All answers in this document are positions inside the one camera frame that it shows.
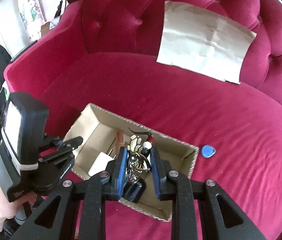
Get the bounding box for cardboard box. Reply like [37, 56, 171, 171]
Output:
[64, 103, 199, 222]

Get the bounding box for black glossy jar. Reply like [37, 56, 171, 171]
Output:
[122, 178, 146, 203]

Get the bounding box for metal keychain bunch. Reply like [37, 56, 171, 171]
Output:
[126, 128, 155, 184]

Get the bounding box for brown lipstick tube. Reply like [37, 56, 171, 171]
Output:
[115, 131, 125, 157]

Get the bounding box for blue teardrop key fob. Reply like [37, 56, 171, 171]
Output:
[201, 145, 216, 158]

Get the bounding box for red velvet tufted sofa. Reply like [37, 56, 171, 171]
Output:
[4, 0, 282, 239]

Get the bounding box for small cardboard box background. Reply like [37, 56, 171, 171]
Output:
[40, 22, 56, 37]

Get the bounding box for hello kitty curtain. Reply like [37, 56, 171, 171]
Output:
[18, 0, 46, 42]

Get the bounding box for crumpled brown paper sheet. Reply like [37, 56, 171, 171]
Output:
[157, 1, 257, 84]

